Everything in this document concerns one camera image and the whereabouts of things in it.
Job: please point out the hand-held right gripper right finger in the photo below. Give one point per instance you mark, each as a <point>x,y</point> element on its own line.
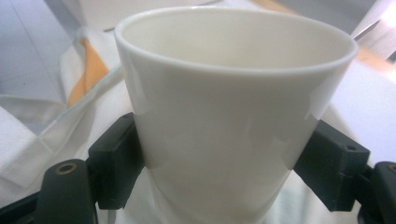
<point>333,165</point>

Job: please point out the cream white cup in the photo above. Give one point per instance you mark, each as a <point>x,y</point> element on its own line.
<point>224,124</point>

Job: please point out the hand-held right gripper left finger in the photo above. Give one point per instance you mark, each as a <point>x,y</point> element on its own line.
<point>116,161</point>

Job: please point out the white tote bag coloured shapes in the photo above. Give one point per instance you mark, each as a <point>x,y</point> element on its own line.
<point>31,149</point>

